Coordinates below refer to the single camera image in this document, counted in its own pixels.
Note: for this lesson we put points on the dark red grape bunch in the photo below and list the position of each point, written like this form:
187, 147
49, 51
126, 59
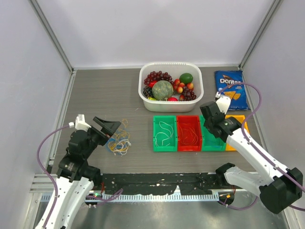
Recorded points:
186, 94

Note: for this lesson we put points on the yellow plastic bin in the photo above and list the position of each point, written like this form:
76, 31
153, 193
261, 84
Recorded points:
239, 118

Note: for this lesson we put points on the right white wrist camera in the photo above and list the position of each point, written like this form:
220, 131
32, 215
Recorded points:
223, 102

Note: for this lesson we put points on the green plastic bin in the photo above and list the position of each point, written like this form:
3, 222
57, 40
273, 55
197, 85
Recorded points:
165, 136
209, 142

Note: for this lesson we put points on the right green plastic bin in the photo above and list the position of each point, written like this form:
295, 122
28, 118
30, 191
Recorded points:
209, 142

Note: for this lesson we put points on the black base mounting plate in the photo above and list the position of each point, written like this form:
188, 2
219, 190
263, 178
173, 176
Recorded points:
160, 183

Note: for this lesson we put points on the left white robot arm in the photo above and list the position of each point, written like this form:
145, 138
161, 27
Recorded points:
75, 177

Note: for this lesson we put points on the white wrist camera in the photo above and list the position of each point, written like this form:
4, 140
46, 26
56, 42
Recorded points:
80, 123
223, 102

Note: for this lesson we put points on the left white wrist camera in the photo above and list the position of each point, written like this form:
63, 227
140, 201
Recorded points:
80, 123

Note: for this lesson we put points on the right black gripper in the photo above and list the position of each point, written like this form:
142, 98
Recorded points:
206, 122

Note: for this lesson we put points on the green lime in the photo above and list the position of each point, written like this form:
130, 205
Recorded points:
186, 78

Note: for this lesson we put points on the red plastic bin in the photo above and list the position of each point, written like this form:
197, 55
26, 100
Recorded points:
189, 133

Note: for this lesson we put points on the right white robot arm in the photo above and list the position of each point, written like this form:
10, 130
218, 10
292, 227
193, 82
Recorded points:
277, 186

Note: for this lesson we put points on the left green plastic bin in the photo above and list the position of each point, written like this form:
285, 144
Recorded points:
165, 136

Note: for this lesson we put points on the red apple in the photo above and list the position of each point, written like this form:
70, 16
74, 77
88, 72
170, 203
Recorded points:
172, 99

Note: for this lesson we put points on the white slotted cable duct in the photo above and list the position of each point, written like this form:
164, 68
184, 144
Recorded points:
175, 197

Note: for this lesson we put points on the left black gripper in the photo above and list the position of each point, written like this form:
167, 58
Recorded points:
108, 127

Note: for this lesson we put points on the white plastic fruit basket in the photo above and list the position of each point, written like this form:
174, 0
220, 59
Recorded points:
175, 69

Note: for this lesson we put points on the green speckled melon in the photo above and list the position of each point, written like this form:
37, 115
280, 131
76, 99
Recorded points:
162, 90

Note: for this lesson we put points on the blue Doritos chip bag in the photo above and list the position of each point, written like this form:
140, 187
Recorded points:
236, 93

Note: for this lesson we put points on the dark blue grape bunch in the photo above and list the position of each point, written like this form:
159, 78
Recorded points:
147, 92

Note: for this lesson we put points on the red yellow cherry cluster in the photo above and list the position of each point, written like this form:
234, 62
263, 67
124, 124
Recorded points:
177, 84

